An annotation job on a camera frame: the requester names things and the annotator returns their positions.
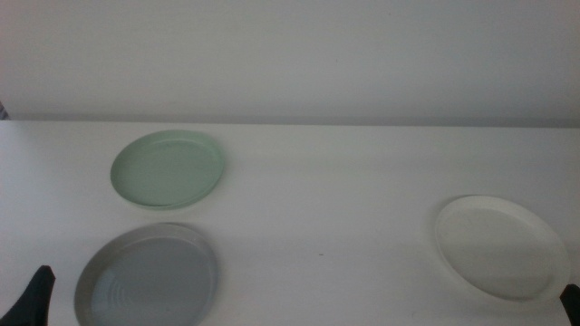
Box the white shallow bowl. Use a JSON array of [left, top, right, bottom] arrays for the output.
[[434, 195, 571, 302]]

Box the pale green shallow bowl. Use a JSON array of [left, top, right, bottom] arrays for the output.
[[110, 129, 227, 211]]

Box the grey shallow bowl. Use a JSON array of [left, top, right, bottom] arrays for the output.
[[73, 222, 219, 326]]

